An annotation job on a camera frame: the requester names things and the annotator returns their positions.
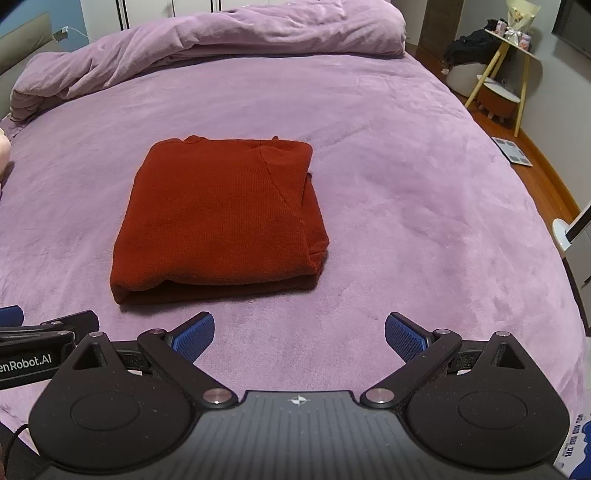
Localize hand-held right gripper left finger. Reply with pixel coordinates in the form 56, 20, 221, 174
60, 311, 238, 409

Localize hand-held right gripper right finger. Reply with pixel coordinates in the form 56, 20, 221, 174
360, 311, 533, 409

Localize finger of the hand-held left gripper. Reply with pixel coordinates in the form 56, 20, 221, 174
0, 305, 24, 329
39, 310, 100, 341

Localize red buttoned knit cardigan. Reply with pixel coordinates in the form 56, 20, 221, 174
110, 135, 330, 305

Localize pile of dark clothes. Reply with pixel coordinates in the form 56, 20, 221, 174
443, 28, 503, 68

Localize pink plush toy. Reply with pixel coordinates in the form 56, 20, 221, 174
0, 129, 12, 190

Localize white round stand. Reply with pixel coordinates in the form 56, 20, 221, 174
553, 217, 591, 253

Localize blue and white box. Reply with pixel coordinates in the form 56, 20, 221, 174
558, 408, 591, 480

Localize white bathroom scale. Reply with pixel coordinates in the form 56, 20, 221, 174
490, 136, 533, 167

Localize brown stool with white top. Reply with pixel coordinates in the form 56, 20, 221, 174
475, 78, 520, 121

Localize grey padded headboard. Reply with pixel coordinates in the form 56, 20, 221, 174
0, 13, 54, 118

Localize white round basket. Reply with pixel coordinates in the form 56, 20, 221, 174
445, 62, 491, 92

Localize purple duvet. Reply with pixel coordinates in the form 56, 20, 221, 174
10, 0, 408, 123

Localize yellow-legged side table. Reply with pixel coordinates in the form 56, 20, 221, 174
464, 30, 541, 137

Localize white wardrobe doors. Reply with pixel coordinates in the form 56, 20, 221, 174
115, 0, 259, 19

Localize wrapped flower bouquet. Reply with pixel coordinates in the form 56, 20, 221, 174
505, 0, 533, 37

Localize black cable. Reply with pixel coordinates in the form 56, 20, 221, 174
4, 422, 34, 474

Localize white charger with cable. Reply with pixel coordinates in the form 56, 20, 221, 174
54, 27, 93, 43

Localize black wall television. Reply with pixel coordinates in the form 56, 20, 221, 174
551, 0, 591, 58

